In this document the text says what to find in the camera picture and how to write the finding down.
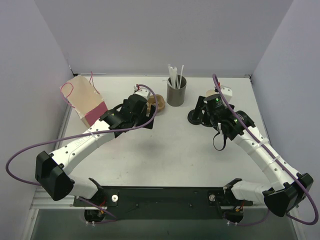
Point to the aluminium frame rail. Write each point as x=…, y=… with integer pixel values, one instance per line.
x=42, y=200

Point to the brown cardboard cup carrier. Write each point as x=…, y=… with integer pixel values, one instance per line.
x=152, y=102

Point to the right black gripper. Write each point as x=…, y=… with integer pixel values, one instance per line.
x=203, y=113

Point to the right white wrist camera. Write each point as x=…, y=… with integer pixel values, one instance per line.
x=227, y=93

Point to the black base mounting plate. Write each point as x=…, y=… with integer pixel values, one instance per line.
x=169, y=203

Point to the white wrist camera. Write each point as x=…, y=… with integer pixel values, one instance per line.
x=142, y=91
x=227, y=93

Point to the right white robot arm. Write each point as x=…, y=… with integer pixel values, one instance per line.
x=286, y=187

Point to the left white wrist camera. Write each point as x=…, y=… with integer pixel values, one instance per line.
x=142, y=91

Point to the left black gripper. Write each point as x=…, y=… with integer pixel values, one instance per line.
x=149, y=116

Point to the brown paper takeout bag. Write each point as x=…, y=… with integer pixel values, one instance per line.
x=81, y=94

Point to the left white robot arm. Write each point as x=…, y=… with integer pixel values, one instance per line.
x=53, y=170

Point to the grey cylindrical straw holder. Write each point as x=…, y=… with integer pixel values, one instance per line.
x=176, y=97

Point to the green paper coffee cup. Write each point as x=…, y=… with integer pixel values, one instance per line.
x=211, y=92

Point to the black plastic cup lid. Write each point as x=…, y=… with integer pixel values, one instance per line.
x=195, y=117

